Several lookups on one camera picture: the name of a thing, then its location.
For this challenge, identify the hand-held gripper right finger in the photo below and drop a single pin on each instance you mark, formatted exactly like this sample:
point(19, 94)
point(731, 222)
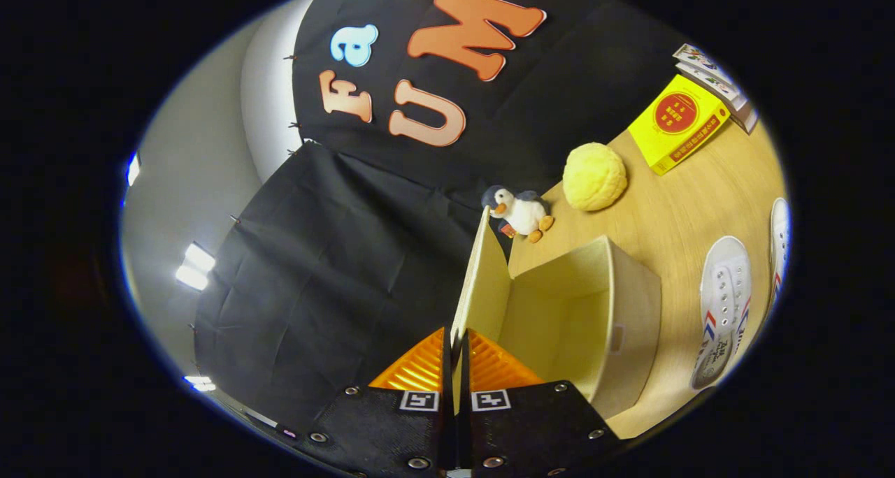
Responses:
point(531, 429)

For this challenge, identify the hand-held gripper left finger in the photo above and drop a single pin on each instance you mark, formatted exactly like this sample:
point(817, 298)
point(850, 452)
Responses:
point(447, 373)

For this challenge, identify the beige fabric storage box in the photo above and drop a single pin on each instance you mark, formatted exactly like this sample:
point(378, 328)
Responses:
point(629, 324)

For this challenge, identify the white canvas shoe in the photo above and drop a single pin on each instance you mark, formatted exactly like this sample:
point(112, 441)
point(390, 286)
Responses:
point(779, 240)
point(724, 289)

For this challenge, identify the black backdrop cloth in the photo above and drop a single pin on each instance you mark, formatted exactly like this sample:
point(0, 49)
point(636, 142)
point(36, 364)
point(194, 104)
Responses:
point(349, 268)

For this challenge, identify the penguin plush toy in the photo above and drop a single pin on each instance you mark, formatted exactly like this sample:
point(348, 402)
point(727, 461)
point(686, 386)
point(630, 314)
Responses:
point(521, 212)

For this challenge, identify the yellow round plush ball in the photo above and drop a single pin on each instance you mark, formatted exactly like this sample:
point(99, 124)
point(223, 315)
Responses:
point(594, 177)

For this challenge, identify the ceiling light panel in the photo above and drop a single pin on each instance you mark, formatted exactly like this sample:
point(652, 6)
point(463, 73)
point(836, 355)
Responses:
point(133, 169)
point(194, 267)
point(199, 383)

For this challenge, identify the yellow book with red circle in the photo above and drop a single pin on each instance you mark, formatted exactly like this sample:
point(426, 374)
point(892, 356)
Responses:
point(671, 121)

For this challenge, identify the white paperback book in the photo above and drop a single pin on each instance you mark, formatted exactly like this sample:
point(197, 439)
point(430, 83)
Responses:
point(727, 88)
point(747, 118)

